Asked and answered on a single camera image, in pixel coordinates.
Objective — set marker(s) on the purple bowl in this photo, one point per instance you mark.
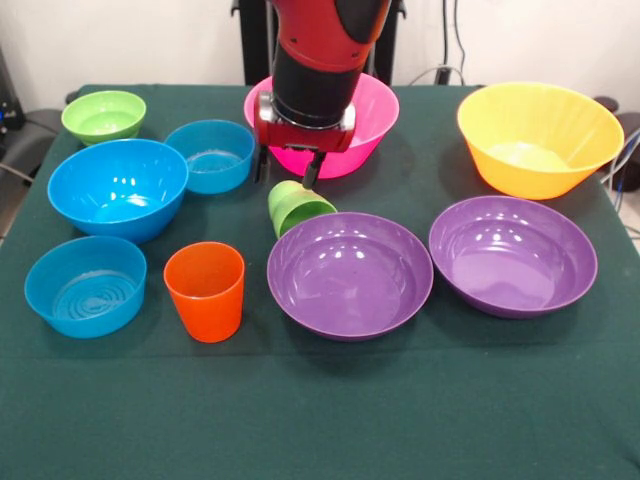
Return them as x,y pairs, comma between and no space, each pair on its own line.
350,280
510,260

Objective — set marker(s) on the dark green tablecloth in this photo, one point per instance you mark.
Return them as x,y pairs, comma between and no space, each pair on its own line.
320,410

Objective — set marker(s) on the pink bowl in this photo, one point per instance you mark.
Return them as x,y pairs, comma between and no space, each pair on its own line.
375,115

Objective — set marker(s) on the green cup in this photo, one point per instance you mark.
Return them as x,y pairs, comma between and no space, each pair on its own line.
287,210

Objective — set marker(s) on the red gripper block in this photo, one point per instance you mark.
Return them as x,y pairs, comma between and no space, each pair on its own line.
300,136

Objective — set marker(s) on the orange cup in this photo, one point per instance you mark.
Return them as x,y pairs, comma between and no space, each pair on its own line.
207,300

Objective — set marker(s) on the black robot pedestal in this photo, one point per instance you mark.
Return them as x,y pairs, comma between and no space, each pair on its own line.
255,30

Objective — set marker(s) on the small blue bowl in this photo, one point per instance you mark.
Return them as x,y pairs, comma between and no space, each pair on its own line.
85,290
210,145

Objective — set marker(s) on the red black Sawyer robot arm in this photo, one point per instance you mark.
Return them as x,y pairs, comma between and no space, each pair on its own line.
320,40

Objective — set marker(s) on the black grey equipment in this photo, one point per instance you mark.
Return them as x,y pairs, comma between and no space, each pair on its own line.
37,135

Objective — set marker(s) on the yellow bowl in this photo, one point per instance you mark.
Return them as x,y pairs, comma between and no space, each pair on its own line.
540,130

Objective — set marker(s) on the large blue bowl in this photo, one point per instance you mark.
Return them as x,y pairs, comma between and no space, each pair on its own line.
117,190

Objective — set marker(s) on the small green bowl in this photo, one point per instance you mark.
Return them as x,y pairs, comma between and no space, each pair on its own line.
102,117

